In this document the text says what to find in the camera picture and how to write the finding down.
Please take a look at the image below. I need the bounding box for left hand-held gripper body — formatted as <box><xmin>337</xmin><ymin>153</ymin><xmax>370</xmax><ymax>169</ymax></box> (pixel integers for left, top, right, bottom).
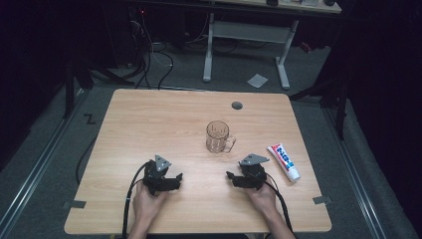
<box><xmin>142</xmin><ymin>153</ymin><xmax>174</xmax><ymax>196</ymax></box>

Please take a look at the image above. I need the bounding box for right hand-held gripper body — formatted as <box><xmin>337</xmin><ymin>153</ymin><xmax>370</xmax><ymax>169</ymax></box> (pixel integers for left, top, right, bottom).
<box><xmin>238</xmin><ymin>152</ymin><xmax>271</xmax><ymax>191</ymax></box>

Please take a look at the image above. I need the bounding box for person's right hand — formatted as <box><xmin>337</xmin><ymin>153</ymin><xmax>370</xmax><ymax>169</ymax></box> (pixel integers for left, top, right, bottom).
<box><xmin>246</xmin><ymin>183</ymin><xmax>279</xmax><ymax>217</ymax></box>

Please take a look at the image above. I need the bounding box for person's left hand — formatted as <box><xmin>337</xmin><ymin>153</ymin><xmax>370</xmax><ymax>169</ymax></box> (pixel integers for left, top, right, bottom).
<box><xmin>131</xmin><ymin>181</ymin><xmax>171</xmax><ymax>224</ymax></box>

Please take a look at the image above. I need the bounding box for white toothpaste tube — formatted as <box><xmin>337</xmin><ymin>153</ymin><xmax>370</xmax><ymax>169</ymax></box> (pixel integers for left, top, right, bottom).
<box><xmin>267</xmin><ymin>142</ymin><xmax>302</xmax><ymax>183</ymax></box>

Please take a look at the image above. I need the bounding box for clear glass mug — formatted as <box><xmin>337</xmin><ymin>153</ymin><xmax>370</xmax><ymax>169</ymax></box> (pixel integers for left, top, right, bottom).
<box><xmin>205</xmin><ymin>119</ymin><xmax>238</xmax><ymax>154</ymax></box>

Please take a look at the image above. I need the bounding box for grey tape strip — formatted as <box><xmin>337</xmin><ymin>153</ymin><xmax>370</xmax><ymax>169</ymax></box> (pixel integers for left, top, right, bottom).
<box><xmin>62</xmin><ymin>199</ymin><xmax>88</xmax><ymax>210</ymax></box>
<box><xmin>312</xmin><ymin>194</ymin><xmax>332</xmax><ymax>205</ymax></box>

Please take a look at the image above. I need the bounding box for grey paper sheet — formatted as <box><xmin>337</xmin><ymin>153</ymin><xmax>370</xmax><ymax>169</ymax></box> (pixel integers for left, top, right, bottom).
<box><xmin>246</xmin><ymin>73</ymin><xmax>270</xmax><ymax>90</ymax></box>

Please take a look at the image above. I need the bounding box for black metal stand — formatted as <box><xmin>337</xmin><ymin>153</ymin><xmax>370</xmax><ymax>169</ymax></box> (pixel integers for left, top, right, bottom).
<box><xmin>288</xmin><ymin>74</ymin><xmax>351</xmax><ymax>141</ymax></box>
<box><xmin>62</xmin><ymin>58</ymin><xmax>96</xmax><ymax>120</ymax></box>

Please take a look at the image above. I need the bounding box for white-framed wooden desk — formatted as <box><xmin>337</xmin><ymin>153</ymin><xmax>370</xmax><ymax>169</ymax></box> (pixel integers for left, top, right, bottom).
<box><xmin>130</xmin><ymin>0</ymin><xmax>343</xmax><ymax>91</ymax></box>

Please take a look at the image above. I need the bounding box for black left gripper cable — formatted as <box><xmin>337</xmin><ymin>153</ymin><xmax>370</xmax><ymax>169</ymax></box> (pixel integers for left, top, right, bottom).
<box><xmin>120</xmin><ymin>160</ymin><xmax>151</xmax><ymax>239</ymax></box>

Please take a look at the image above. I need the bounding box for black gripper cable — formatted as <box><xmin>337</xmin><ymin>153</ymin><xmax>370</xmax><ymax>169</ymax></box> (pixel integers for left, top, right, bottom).
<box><xmin>264</xmin><ymin>172</ymin><xmax>295</xmax><ymax>234</ymax></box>
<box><xmin>120</xmin><ymin>160</ymin><xmax>151</xmax><ymax>239</ymax></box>

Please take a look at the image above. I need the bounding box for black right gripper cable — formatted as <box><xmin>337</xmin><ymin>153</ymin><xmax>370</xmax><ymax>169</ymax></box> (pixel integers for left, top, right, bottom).
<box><xmin>264</xmin><ymin>172</ymin><xmax>295</xmax><ymax>234</ymax></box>

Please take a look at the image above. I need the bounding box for black floor cable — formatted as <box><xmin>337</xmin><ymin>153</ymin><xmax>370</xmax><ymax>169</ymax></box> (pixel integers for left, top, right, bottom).
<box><xmin>75</xmin><ymin>134</ymin><xmax>99</xmax><ymax>186</ymax></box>

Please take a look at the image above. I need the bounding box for metal floor rail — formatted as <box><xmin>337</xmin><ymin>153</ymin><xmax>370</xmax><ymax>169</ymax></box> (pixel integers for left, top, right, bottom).
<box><xmin>321</xmin><ymin>105</ymin><xmax>388</xmax><ymax>239</ymax></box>
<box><xmin>0</xmin><ymin>88</ymin><xmax>90</xmax><ymax>239</ymax></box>

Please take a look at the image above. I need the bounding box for bundle of floor cables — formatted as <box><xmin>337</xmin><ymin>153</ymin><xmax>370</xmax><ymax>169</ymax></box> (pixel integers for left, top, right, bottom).
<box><xmin>129</xmin><ymin>9</ymin><xmax>175</xmax><ymax>91</ymax></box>

